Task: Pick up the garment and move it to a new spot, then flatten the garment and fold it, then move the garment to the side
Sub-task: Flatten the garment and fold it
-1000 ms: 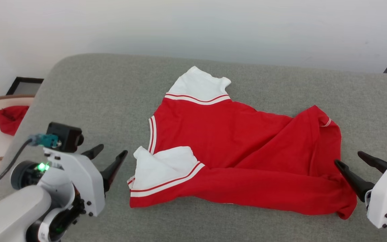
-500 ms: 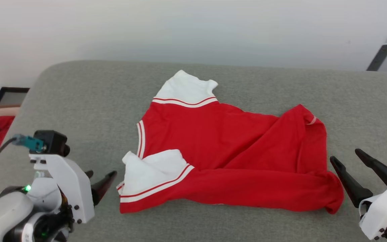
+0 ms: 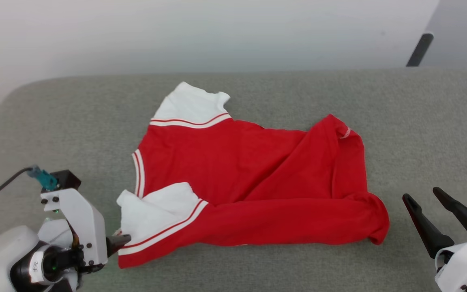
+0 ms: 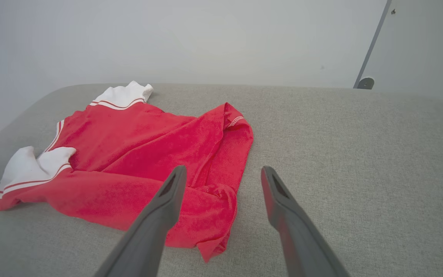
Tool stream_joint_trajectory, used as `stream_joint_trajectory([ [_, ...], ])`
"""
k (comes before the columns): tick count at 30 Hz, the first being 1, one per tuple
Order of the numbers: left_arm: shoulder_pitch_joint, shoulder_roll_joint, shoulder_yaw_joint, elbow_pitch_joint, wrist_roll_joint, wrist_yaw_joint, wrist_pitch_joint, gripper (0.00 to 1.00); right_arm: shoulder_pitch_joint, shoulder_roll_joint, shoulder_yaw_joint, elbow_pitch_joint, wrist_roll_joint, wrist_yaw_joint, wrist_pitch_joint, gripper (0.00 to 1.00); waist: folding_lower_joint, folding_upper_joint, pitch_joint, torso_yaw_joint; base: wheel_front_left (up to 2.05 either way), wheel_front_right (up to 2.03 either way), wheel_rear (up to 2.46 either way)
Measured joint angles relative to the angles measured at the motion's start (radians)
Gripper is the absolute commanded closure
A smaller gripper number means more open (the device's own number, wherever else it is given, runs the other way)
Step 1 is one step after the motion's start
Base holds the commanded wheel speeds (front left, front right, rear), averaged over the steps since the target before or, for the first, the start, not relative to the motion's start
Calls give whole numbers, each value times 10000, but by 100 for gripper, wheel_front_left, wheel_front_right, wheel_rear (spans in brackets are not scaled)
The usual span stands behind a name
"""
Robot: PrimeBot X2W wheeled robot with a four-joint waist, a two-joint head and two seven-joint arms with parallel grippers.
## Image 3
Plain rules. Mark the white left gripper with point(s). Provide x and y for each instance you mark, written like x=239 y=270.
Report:
x=83 y=227

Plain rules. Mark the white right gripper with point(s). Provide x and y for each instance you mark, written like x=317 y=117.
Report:
x=464 y=263

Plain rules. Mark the red shirt with white sleeves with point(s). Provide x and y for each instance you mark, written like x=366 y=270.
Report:
x=237 y=162

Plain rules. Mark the dark grey metal pole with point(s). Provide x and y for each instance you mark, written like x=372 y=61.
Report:
x=420 y=48

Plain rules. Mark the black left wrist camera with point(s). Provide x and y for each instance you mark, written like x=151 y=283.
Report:
x=68 y=179

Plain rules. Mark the teal left camera connector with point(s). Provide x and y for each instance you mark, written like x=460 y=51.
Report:
x=46 y=179

